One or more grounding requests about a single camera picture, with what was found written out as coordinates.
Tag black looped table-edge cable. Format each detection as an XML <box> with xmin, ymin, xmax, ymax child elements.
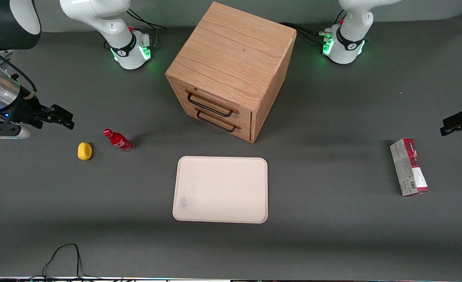
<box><xmin>29</xmin><ymin>243</ymin><xmax>110</xmax><ymax>281</ymax></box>

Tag black wire drawer handle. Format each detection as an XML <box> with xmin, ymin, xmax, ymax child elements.
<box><xmin>187</xmin><ymin>92</ymin><xmax>234</xmax><ymax>118</ymax></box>
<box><xmin>196</xmin><ymin>110</ymin><xmax>238</xmax><ymax>133</ymax></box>

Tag grey and red snack box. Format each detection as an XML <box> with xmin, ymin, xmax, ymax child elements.
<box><xmin>390</xmin><ymin>137</ymin><xmax>430</xmax><ymax>197</ymax></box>

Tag oak wooden drawer cabinet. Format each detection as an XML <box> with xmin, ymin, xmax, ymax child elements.
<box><xmin>165</xmin><ymin>2</ymin><xmax>297</xmax><ymax>144</ymax></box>

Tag black right arm base cables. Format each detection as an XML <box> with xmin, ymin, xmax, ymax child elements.
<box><xmin>126</xmin><ymin>8</ymin><xmax>168</xmax><ymax>49</ymax></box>

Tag yellow lemon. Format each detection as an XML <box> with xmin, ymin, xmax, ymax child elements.
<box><xmin>77</xmin><ymin>142</ymin><xmax>93</xmax><ymax>161</ymax></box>

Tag black arm base cables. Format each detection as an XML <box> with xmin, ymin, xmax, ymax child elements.
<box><xmin>126</xmin><ymin>8</ymin><xmax>168</xmax><ymax>49</ymax></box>
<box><xmin>280</xmin><ymin>9</ymin><xmax>347</xmax><ymax>44</ymax></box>

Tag red coke bottle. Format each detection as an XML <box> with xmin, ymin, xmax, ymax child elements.
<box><xmin>103</xmin><ymin>128</ymin><xmax>135</xmax><ymax>153</ymax></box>

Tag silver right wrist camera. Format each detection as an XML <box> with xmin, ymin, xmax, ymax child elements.
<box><xmin>0</xmin><ymin>124</ymin><xmax>31</xmax><ymax>140</ymax></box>

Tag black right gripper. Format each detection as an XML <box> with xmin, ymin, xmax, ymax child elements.
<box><xmin>3</xmin><ymin>96</ymin><xmax>75</xmax><ymax>130</ymax></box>

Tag black left arm base cables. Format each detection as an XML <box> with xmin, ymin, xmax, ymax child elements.
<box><xmin>280</xmin><ymin>9</ymin><xmax>347</xmax><ymax>44</ymax></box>

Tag cream rectangular plastic tray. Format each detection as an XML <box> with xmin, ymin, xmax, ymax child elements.
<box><xmin>172</xmin><ymin>156</ymin><xmax>269</xmax><ymax>224</ymax></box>

